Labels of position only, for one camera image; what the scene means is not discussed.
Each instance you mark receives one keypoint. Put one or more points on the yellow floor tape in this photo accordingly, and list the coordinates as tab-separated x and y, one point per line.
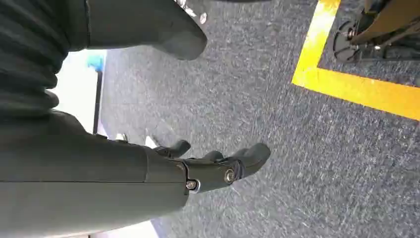
354	88

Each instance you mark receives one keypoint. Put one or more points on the black caster wheel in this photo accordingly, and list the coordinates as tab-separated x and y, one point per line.
343	42

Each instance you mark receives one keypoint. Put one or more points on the black upright post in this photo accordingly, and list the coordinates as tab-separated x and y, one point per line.
97	101

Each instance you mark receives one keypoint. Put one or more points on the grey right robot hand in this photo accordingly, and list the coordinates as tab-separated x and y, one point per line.
82	170

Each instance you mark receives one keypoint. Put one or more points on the ribbed grey right arm sleeve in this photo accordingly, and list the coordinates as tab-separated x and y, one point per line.
29	49

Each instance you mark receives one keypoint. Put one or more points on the white panel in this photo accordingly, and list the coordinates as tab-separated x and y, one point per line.
77	98

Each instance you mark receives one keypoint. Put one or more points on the blue object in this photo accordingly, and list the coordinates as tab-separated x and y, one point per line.
96	61

